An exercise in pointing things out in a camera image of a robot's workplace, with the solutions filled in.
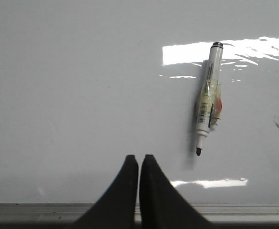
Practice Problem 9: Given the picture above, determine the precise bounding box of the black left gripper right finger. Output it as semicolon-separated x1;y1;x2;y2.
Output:
139;155;216;229

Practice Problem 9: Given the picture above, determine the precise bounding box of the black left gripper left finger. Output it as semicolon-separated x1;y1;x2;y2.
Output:
70;155;138;229

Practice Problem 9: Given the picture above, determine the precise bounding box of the white black whiteboard marker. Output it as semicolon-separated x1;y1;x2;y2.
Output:
196;42;224;156

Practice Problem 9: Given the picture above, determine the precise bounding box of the white whiteboard with aluminium frame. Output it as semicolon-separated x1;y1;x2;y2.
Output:
0;0;279;224

